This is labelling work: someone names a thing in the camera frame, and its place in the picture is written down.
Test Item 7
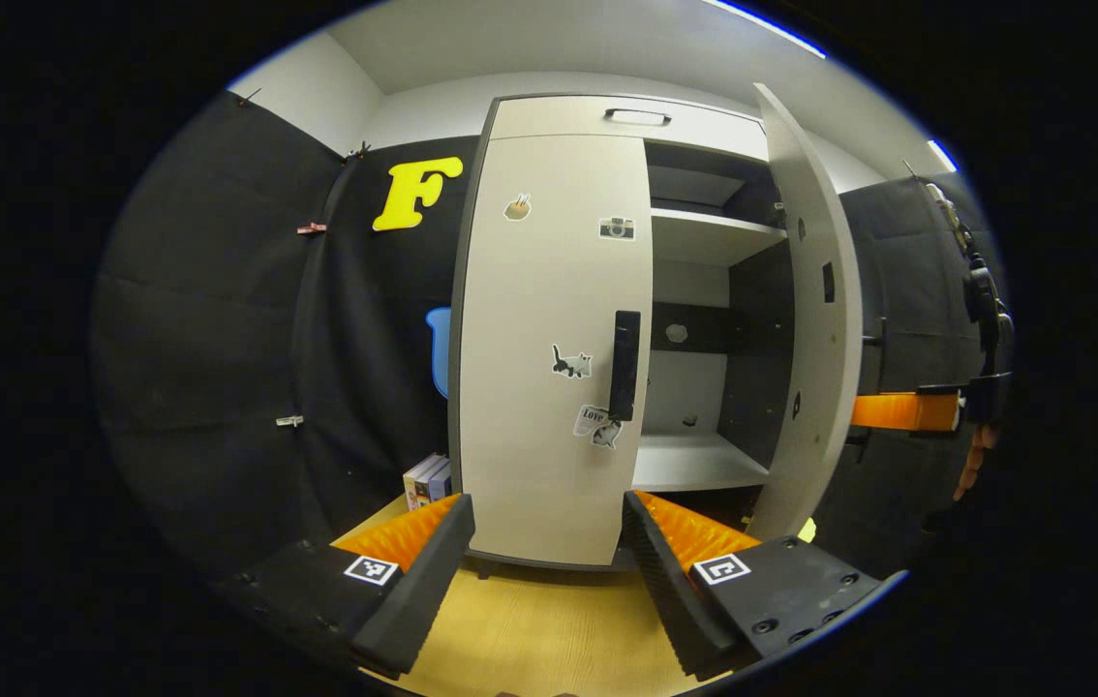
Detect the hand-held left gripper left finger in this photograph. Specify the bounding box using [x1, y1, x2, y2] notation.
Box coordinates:
[215, 492, 477, 679]

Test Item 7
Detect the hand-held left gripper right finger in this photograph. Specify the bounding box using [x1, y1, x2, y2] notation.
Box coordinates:
[622, 489, 899, 682]

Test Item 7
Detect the grey cabinet door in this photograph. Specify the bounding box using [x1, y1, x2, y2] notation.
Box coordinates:
[460, 134, 655, 567]
[747, 82, 889, 543]

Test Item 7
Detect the grey double-door shoe cabinet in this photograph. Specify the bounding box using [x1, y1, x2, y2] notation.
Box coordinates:
[447, 82, 889, 572]

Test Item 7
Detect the white printed box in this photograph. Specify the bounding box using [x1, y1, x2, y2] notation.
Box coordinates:
[402, 452, 436, 511]

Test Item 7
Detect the black backdrop cloth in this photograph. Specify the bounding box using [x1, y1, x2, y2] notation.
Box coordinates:
[92, 92, 1015, 582]

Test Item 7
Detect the long ceiling light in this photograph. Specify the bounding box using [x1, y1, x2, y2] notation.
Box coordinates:
[704, 0, 829, 59]

